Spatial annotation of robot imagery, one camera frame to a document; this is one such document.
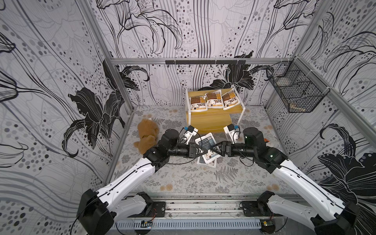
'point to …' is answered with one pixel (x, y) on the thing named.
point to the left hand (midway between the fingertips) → (207, 156)
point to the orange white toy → (266, 140)
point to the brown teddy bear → (148, 131)
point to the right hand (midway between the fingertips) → (215, 148)
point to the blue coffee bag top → (207, 141)
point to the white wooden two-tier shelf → (215, 121)
